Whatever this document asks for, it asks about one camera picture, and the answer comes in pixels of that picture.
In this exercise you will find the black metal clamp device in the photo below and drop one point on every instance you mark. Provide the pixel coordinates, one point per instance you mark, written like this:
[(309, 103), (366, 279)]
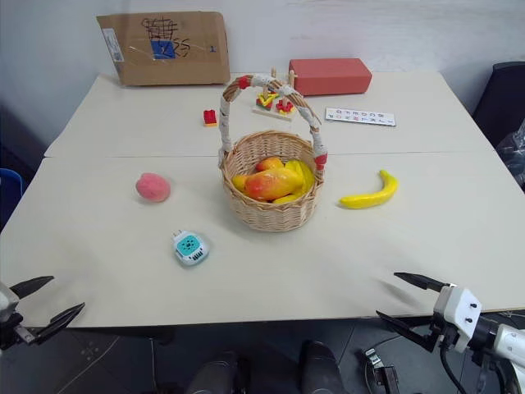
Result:
[(379, 371)]

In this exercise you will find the dark rounded shape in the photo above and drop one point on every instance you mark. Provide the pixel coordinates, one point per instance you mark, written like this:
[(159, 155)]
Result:
[(215, 375), (320, 367)]

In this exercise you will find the single yellow banana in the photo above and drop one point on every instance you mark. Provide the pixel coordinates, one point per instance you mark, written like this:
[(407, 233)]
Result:
[(379, 197)]

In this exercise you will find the yellow banana bunch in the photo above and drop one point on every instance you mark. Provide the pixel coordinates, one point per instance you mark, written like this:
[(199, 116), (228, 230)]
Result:
[(302, 174)]

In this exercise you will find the teal white small gadget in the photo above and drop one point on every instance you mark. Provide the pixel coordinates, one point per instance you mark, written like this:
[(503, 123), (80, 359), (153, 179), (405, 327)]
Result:
[(190, 248)]

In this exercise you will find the large orange yellow mango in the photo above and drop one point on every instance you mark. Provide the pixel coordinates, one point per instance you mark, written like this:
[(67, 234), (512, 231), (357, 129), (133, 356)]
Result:
[(270, 184)]

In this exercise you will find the wooden peg stacking toy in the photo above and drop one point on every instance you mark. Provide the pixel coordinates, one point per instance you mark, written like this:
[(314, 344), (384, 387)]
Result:
[(270, 111)]

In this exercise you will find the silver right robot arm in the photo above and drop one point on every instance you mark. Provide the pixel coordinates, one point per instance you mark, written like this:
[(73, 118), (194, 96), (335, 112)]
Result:
[(510, 342)]

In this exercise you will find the clear plastic bag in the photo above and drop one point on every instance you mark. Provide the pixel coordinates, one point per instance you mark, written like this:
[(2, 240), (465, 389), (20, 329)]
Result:
[(514, 156)]

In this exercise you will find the brown flat cardboard box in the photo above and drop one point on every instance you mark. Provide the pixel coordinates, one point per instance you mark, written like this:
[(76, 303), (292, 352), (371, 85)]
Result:
[(164, 70)]

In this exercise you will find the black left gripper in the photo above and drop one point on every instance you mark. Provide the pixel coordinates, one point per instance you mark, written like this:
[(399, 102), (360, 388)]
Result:
[(12, 330)]

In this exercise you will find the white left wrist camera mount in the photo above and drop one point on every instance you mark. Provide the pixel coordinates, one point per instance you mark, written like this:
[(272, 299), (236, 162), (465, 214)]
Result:
[(6, 301)]

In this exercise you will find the red rectangular box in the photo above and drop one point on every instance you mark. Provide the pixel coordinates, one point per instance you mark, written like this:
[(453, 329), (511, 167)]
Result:
[(328, 76)]

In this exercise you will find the black chair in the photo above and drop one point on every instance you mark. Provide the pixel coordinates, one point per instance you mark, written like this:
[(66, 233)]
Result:
[(504, 94)]

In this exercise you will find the small yellow fruit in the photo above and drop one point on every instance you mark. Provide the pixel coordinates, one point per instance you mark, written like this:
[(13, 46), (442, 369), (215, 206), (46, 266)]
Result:
[(239, 181)]

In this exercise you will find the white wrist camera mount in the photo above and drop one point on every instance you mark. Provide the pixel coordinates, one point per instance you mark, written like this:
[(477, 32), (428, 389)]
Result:
[(6, 301), (461, 305)]

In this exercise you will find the blue bin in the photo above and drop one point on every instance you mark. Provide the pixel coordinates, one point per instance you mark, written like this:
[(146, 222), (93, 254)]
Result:
[(8, 193)]

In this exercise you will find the small orange yellow mango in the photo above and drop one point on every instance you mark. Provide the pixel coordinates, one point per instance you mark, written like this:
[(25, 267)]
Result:
[(270, 164)]

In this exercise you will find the pink peach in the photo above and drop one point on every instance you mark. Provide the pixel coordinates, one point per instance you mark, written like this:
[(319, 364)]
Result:
[(152, 188)]

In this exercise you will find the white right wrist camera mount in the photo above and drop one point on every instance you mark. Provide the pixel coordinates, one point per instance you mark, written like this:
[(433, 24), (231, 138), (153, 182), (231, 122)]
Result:
[(461, 305)]

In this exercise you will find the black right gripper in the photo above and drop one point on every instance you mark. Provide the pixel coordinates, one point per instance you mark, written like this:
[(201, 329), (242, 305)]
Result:
[(445, 330)]

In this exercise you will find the red toy brick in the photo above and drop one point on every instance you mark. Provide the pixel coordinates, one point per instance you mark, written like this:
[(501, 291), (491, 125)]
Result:
[(210, 117)]

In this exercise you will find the white printed card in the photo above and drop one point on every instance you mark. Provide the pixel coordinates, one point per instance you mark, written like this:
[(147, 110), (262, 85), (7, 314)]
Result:
[(361, 117)]

